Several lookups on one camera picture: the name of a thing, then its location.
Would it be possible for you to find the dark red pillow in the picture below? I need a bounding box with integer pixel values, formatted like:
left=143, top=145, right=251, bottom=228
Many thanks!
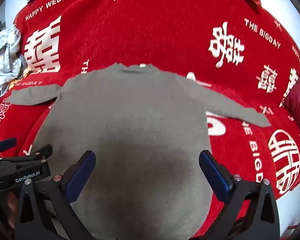
left=282, top=74, right=300, bottom=140

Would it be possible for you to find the light floral cloth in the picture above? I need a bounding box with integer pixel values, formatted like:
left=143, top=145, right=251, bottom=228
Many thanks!
left=0, top=25, right=27, bottom=93

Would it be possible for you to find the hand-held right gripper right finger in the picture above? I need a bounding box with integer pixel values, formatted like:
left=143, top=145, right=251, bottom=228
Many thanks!
left=199, top=150, right=280, bottom=240

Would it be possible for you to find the grey sweater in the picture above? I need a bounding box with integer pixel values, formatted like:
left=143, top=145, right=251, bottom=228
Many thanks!
left=5, top=64, right=272, bottom=240

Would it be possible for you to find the red printed blanket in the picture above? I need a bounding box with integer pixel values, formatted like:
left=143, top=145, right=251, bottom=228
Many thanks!
left=0, top=0, right=300, bottom=233

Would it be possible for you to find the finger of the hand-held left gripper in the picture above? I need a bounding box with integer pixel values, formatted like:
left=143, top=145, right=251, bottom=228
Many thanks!
left=0, top=144, right=53, bottom=167
left=0, top=137, right=17, bottom=155

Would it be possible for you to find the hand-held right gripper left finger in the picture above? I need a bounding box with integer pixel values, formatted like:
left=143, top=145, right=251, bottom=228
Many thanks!
left=15, top=150, right=97, bottom=240

